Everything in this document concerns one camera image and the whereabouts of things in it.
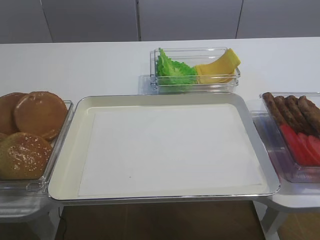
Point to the green lettuce leaf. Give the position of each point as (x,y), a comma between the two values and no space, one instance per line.
(171,72)

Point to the clear lettuce cheese container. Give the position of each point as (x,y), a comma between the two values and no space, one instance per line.
(191,57)

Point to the white paper liner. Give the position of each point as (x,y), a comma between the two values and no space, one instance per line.
(168,150)

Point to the yellow cheese slice upright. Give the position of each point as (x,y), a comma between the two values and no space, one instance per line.
(228,60)

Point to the brown meat patty leftmost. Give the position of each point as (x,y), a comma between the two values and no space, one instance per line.
(273,109)

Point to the brown meat patty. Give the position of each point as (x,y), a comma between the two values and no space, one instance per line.
(287,115)
(300,123)
(311,113)
(273,109)

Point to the silver metal tray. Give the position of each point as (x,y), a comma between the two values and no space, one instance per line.
(66,177)

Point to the round brown bun bottom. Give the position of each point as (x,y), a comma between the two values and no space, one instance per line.
(41,113)

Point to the clear meat tomato container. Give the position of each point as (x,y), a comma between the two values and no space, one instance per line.
(276,145)

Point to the sesame seed bun top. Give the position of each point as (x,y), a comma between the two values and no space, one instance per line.
(23,156)

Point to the red tomato slice left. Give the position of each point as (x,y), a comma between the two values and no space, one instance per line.
(294,144)

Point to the red tomato slice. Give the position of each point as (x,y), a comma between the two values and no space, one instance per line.
(310,159)
(294,144)
(313,144)

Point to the clear bun container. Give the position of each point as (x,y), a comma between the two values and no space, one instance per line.
(28,187)

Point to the brown meat patty rightmost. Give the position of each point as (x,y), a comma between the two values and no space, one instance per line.
(311,113)

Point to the red tomato slice middle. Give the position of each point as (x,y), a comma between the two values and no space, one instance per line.
(310,159)

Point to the red tomato slice right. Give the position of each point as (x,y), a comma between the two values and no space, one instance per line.
(313,144)

